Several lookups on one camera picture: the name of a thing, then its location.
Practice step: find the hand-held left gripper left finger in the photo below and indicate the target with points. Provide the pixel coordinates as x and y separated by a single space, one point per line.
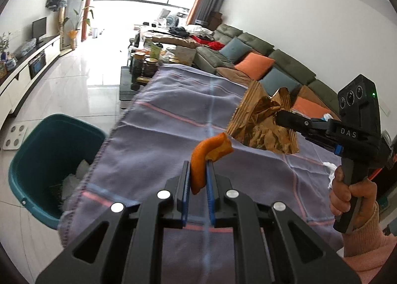
185 184

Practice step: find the black monitor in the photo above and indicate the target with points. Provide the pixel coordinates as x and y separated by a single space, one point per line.
39 28

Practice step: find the potted plant yellow wrap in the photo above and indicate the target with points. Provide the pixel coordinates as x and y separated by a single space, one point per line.
73 37

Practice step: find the white black TV cabinet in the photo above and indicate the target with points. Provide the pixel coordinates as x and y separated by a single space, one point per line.
21 66

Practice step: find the teal plastic trash bin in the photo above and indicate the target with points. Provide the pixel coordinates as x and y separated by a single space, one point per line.
37 153

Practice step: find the cluttered coffee table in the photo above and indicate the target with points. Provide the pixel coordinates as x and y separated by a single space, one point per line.
161 54

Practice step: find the red cloth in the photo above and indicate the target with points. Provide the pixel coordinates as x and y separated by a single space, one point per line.
215 46

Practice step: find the white crumpled tissue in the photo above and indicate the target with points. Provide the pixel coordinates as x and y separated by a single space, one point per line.
331 172

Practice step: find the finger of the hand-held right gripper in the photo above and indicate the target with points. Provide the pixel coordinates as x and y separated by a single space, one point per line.
293 119

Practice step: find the blue-grey cushion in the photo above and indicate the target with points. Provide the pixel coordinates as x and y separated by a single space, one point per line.
280 82
235 50

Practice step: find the white bathroom scale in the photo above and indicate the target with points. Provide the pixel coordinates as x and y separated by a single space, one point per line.
14 138

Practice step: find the orange peel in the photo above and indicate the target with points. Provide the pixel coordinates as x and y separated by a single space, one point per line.
198 163

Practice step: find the orange cushion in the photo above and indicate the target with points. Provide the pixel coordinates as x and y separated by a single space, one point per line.
307 107
254 66

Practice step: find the grey-green sofa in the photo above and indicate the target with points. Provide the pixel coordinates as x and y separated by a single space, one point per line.
279 57

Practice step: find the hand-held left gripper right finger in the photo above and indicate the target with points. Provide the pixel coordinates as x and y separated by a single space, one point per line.
211 191

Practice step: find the purple striped blanket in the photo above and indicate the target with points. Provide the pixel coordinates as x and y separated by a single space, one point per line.
186 101

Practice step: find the brown snack bag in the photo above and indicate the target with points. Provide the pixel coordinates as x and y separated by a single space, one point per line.
257 125

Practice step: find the person's right forearm pink sleeve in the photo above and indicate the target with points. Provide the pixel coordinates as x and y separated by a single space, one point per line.
369 246

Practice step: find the small white bin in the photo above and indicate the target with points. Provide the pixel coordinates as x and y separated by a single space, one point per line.
95 33

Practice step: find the person's right hand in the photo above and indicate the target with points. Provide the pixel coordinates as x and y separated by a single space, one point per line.
366 192

